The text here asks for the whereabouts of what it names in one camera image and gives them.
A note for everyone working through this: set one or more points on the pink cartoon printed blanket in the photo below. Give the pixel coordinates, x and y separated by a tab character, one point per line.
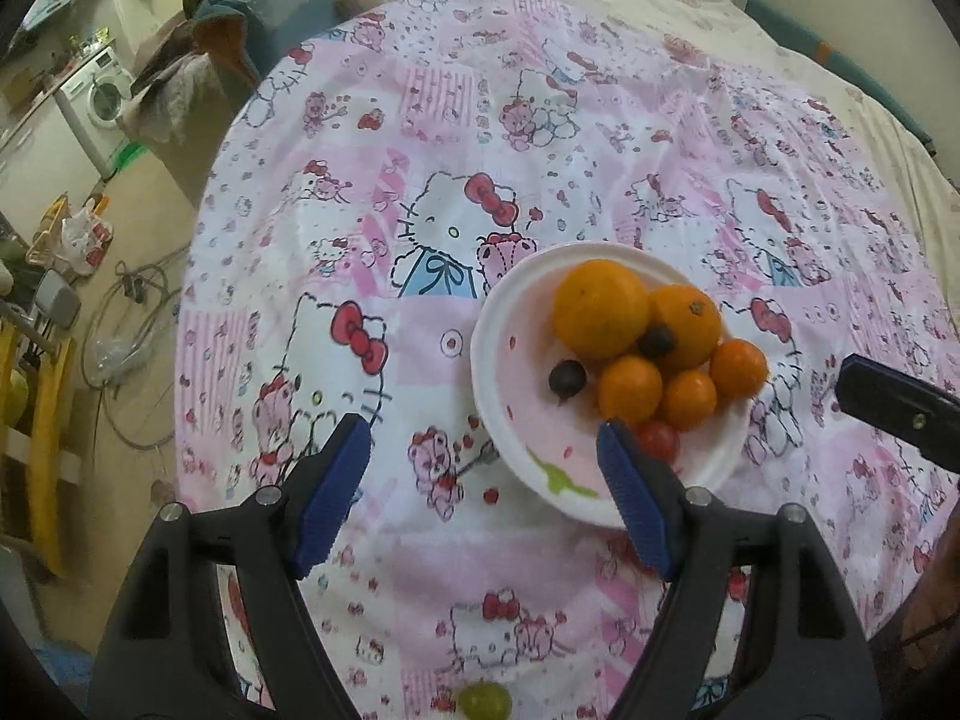
375	165

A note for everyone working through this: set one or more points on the dark grape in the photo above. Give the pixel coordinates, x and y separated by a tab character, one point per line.
656	341
568	377

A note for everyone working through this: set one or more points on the clear plastic bag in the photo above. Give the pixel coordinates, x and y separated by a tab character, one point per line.
116	356

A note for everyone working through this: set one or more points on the green grape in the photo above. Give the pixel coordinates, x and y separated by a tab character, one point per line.
484	699

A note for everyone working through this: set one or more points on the white washing machine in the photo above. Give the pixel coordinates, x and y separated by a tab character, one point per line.
97	101

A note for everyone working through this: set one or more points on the red cherry tomato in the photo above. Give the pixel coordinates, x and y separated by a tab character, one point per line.
658	439

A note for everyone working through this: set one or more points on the green mat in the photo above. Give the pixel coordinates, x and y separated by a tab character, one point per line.
127	159

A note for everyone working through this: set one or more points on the orange bag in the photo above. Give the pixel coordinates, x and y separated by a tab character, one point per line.
46	232

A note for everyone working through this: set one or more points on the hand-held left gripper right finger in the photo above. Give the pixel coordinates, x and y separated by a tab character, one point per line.
637	495

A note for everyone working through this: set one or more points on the teal cushion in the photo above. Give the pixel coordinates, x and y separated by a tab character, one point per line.
832	64

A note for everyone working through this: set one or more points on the pile of dark clothes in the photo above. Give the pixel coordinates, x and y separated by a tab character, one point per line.
225	22

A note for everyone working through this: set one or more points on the pink speckled plate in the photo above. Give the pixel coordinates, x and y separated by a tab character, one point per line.
525	390

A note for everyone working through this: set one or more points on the small orange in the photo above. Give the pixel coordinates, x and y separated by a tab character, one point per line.
739	367
688	399
630	388

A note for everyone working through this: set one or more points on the white plastic bag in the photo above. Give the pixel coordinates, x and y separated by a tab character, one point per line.
82	236

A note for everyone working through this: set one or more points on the large orange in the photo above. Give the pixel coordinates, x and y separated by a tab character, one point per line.
690	319
600	307

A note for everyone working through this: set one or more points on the grey box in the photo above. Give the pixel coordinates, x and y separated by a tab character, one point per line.
58	300

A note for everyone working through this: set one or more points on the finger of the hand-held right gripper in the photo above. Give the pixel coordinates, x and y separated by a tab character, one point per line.
892	405

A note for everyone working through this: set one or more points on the yellow chair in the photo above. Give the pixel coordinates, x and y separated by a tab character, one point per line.
49	427

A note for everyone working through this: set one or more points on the cream duvet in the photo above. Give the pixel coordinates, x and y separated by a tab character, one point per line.
750	7

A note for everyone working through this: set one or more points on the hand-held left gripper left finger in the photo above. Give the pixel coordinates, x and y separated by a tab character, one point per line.
330	495

